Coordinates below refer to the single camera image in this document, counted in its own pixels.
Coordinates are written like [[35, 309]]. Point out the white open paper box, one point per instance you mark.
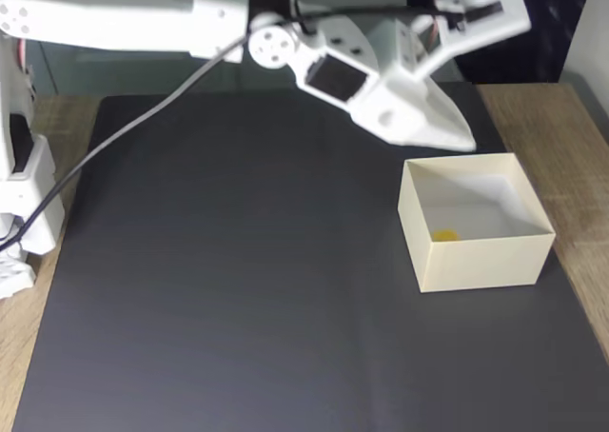
[[480, 265]]

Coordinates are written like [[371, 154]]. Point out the pale green panel door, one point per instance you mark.
[[143, 72]]

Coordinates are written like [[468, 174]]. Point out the dark grey table mat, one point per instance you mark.
[[238, 284]]

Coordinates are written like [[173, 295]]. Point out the black hanging garment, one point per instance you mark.
[[528, 61]]

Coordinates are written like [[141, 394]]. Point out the yellow cube block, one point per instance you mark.
[[446, 235]]

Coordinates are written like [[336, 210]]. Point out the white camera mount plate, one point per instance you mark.
[[504, 18]]

